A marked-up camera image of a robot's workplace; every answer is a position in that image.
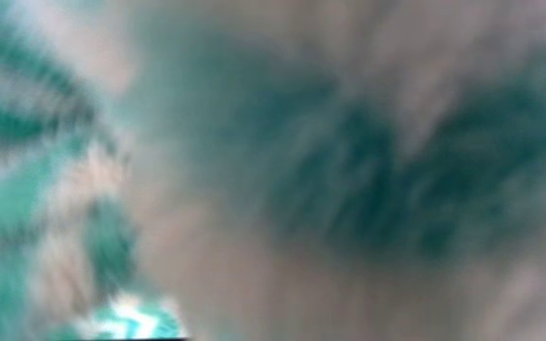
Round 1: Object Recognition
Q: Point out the teal white striped towel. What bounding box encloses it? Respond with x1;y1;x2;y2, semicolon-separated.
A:
0;0;546;341

